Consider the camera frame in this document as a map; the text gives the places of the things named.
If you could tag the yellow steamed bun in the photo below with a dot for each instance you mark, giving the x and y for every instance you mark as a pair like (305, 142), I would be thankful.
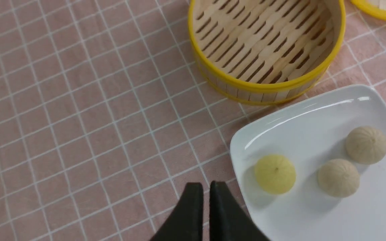
(275, 174)

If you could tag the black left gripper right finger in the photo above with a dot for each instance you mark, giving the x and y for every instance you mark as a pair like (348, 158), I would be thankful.
(227, 220)

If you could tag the beige steamed bun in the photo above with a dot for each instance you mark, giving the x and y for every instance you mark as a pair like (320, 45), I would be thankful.
(338, 178)
(366, 145)

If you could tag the yellow-rimmed woven steamer lid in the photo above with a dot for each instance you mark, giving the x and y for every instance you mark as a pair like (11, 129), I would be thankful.
(374, 8)

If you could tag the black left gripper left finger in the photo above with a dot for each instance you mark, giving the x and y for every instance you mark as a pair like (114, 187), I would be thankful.
(185, 223)

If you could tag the yellow-rimmed bamboo steamer basket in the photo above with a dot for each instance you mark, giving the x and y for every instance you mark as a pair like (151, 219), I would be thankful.
(265, 52)

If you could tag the white square plate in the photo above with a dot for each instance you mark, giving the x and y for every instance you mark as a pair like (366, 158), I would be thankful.
(337, 144)

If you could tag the pink checkered tablecloth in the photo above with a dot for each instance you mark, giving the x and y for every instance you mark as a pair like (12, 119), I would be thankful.
(105, 116)

